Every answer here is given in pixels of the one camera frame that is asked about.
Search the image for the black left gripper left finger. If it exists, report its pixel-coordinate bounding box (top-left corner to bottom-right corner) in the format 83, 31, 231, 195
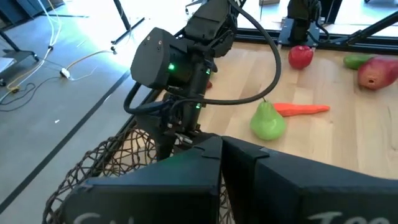
60, 135, 223, 224

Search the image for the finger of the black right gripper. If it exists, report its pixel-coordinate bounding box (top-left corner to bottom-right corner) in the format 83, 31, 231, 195
136, 114, 177, 161

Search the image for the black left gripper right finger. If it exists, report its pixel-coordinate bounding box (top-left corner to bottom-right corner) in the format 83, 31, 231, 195
220, 136, 398, 224

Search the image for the dark woven wire basket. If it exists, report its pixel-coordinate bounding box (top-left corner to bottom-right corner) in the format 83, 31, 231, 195
42, 124, 233, 224

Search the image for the green apple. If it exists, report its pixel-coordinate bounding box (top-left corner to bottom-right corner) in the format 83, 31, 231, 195
249, 98, 287, 141

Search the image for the red apple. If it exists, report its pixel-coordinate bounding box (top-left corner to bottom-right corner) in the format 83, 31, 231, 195
287, 45, 314, 70

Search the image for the green cucumber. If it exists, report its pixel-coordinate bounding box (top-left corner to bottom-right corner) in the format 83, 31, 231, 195
343, 54, 377, 70

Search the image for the black floor stand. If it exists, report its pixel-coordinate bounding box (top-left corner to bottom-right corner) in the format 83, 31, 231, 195
110, 0, 146, 45

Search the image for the black desk leg with caster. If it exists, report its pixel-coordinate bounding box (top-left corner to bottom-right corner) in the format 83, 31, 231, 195
0, 29, 40, 63

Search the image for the beige floor cable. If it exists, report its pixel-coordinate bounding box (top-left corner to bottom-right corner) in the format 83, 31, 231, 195
65, 46, 118, 82

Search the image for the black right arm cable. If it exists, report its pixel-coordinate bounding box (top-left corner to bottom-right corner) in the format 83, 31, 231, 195
123, 0, 282, 115

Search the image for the white floor cable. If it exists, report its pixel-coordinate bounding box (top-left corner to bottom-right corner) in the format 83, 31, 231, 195
36, 0, 63, 51

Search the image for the yellow floor cable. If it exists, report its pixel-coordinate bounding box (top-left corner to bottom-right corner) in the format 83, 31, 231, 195
6, 49, 52, 94

